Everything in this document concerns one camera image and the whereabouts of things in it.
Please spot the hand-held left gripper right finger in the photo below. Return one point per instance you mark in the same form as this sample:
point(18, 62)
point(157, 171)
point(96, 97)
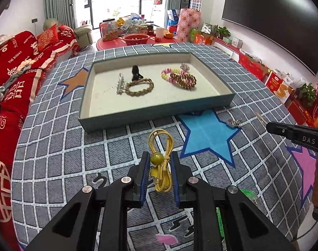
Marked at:
point(174, 185)

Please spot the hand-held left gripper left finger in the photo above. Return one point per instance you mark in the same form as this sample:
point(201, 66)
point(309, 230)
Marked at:
point(143, 188)

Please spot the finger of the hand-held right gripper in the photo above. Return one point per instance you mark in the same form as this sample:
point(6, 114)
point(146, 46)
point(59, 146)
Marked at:
point(305, 138)

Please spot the grey-blue shallow tray box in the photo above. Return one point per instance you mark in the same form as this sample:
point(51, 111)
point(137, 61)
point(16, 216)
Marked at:
point(148, 117)

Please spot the silver hair clip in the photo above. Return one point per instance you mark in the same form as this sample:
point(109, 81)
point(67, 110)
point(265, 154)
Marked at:
point(120, 83)

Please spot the black hair clip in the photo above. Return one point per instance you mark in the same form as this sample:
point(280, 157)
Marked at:
point(135, 73)

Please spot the potted plant with flowers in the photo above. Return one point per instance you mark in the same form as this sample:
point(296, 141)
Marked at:
point(308, 94)

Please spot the orange snack box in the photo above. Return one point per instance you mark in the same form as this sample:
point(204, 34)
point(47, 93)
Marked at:
point(279, 89)

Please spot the grey checkered star mat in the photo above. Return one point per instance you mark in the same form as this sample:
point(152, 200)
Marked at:
point(70, 146)

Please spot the small potted plant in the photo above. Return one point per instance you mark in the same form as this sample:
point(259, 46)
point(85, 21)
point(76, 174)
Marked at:
point(221, 31)

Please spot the orange gift box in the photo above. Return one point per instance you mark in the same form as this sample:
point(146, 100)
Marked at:
point(203, 39)

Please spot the red round table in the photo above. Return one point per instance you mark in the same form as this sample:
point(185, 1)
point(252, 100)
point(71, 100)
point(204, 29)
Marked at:
point(109, 44)

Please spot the red basket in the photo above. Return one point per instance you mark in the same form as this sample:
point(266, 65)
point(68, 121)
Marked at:
point(136, 40)

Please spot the white cup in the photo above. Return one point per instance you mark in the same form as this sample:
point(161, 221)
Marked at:
point(160, 32)

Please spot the tall red patterned gift box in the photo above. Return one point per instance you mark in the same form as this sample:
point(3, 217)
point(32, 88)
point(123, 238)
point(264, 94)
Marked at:
point(187, 26)

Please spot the clear snack jar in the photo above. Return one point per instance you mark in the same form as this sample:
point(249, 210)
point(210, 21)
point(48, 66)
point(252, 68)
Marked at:
point(108, 30)

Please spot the beige armchair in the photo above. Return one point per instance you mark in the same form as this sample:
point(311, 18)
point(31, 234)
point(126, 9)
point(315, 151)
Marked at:
point(83, 35)

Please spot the red and gold cushion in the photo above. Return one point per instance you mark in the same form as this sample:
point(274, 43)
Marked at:
point(47, 38)

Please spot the red covered sofa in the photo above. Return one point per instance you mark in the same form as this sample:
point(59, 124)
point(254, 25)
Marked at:
point(10, 57)

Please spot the black wall television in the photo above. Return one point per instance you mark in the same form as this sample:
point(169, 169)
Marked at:
point(274, 13)

